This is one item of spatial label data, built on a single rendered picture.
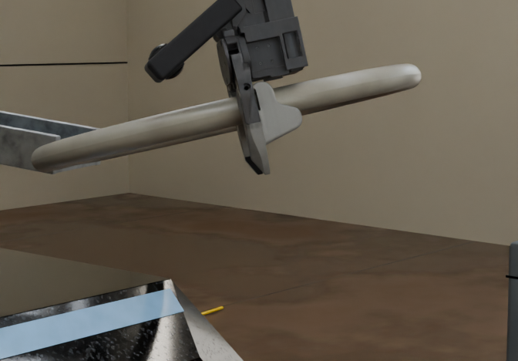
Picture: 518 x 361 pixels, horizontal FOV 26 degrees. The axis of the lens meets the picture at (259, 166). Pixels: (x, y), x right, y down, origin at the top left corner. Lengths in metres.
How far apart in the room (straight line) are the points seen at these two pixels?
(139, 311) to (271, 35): 0.48
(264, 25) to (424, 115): 5.70
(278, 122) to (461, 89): 5.56
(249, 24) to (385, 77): 0.18
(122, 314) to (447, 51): 5.39
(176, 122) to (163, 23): 7.13
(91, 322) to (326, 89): 0.45
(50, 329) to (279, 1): 0.50
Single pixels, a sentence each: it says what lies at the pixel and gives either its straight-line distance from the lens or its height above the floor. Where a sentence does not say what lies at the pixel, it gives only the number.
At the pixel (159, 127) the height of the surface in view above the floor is 1.10.
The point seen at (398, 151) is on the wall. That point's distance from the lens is 6.95.
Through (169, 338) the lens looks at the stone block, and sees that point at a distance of 1.48.
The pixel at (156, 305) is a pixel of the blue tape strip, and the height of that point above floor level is 0.84.
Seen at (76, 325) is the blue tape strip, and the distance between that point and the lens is 1.41.
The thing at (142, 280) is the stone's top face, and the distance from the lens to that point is 1.54.
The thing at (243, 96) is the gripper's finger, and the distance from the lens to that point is 1.12.
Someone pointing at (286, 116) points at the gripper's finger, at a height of 1.11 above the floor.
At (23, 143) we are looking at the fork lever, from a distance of 1.47.
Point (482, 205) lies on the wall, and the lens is 6.66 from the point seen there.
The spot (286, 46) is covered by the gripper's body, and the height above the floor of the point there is 1.18.
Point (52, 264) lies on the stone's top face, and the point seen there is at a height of 0.87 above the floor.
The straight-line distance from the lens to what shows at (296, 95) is 1.17.
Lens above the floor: 1.20
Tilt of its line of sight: 7 degrees down
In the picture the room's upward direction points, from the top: straight up
